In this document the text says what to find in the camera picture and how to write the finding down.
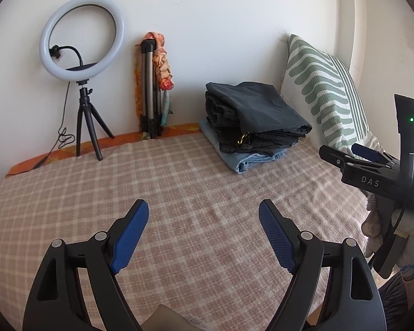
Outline white ring light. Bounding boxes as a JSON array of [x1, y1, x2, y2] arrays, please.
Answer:
[[39, 0, 125, 84]]

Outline folded silver tripod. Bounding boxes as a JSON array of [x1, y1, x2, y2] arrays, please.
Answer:
[[136, 39, 163, 140]]

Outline small black tripod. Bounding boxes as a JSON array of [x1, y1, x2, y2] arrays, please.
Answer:
[[76, 81, 115, 161]]

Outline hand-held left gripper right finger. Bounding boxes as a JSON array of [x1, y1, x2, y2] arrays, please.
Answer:
[[258, 199, 387, 331]]

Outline pink checked blanket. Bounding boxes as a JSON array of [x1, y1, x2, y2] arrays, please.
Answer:
[[0, 133, 383, 331]]

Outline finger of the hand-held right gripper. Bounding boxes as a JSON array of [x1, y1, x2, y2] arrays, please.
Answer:
[[318, 145, 401, 173], [351, 143, 401, 167]]

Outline green striped pillow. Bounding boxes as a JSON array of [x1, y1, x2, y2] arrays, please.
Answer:
[[279, 34, 387, 166]]

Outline dark grey pants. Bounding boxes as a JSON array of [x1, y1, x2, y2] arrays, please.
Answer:
[[205, 82, 313, 138]]

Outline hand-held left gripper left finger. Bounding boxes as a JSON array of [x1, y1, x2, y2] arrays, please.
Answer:
[[22, 199, 150, 331]]

